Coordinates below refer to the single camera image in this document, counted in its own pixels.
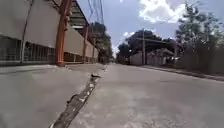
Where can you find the tree beside building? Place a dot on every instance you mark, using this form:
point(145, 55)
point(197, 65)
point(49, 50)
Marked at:
point(101, 41)

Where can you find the utility pole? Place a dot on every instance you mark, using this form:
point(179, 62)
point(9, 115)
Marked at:
point(143, 46)

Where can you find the small grey house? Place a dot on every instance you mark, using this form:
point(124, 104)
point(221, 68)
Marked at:
point(156, 56)

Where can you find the grey concrete road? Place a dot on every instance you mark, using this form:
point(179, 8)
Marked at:
point(146, 96)

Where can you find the dark broken gutter strip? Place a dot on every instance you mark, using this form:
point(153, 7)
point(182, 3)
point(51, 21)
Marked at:
point(76, 103)

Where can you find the raised kerb strip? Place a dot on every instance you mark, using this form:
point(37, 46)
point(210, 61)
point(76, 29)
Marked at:
point(186, 72)

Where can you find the grey building with orange columns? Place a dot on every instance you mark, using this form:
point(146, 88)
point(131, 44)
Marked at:
point(43, 30)

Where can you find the row of trees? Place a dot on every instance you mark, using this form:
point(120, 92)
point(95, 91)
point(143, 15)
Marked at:
point(193, 36)

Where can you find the grey concrete sidewalk slab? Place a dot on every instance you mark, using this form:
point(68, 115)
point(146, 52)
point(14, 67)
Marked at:
point(31, 93)

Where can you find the dark fence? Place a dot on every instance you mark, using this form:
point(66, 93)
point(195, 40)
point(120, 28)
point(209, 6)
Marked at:
point(200, 61)

